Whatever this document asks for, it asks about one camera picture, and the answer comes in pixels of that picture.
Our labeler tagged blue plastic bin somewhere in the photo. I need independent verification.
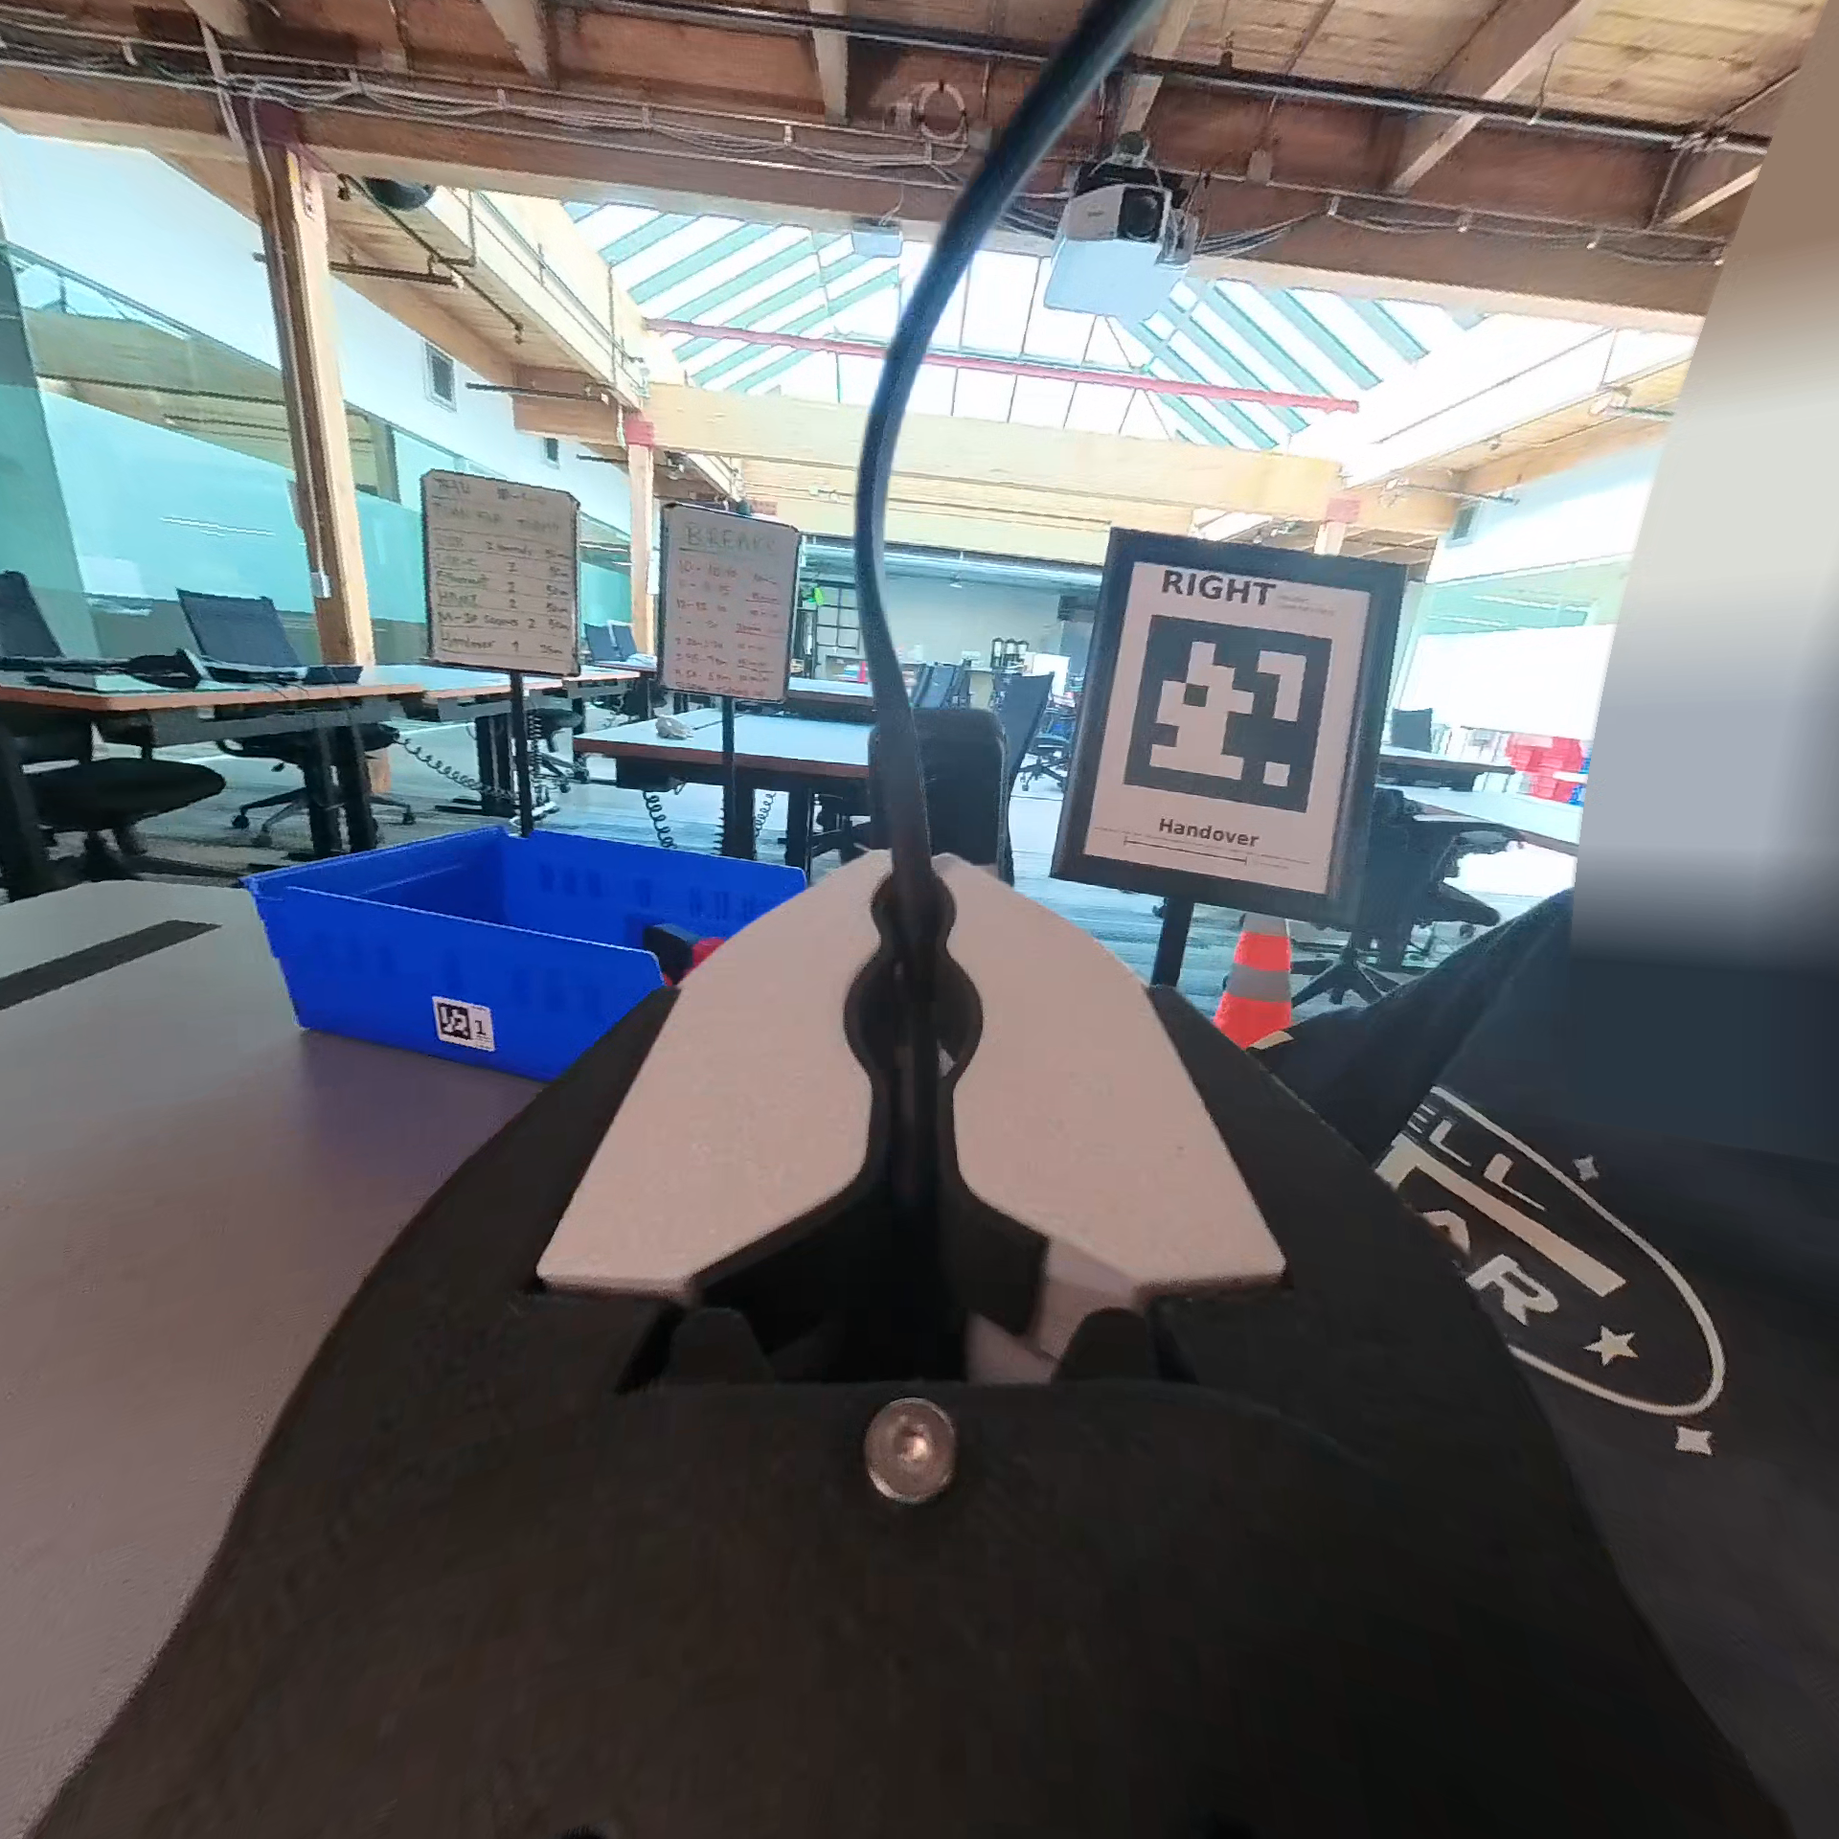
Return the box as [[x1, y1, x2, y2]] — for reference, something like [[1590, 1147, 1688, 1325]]
[[242, 825, 816, 1086]]

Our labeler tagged long wooden office desk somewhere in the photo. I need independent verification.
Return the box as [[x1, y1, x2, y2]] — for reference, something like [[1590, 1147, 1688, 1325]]
[[0, 655, 594, 870]]

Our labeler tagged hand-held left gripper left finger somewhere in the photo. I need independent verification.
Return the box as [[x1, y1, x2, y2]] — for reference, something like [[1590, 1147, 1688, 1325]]
[[535, 854, 910, 1312]]

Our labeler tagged black rubber loop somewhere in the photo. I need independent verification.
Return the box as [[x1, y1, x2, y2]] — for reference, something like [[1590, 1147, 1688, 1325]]
[[860, 0, 1169, 1352]]

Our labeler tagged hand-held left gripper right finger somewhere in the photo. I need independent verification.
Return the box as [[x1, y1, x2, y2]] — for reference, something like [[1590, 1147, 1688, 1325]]
[[943, 854, 1290, 1358]]

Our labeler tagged written whiteboard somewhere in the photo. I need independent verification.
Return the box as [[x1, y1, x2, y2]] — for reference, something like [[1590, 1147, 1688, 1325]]
[[418, 465, 588, 684], [654, 500, 811, 709]]

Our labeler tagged orange traffic cone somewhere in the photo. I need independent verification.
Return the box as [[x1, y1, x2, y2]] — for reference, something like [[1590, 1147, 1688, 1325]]
[[1211, 917, 1305, 1053]]

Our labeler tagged wooden support post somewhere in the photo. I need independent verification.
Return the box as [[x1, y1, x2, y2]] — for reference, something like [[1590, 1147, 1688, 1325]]
[[242, 130, 393, 672]]

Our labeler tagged black mesh office chair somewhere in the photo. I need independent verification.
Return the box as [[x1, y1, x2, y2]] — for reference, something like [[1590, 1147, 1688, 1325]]
[[857, 666, 1060, 887]]

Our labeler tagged printed marker sign board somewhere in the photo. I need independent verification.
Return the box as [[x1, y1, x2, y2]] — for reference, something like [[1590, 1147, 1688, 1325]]
[[1046, 527, 1414, 931]]

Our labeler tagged white ceiling projector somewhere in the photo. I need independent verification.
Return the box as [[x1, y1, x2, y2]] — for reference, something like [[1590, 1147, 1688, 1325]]
[[1039, 155, 1198, 327]]

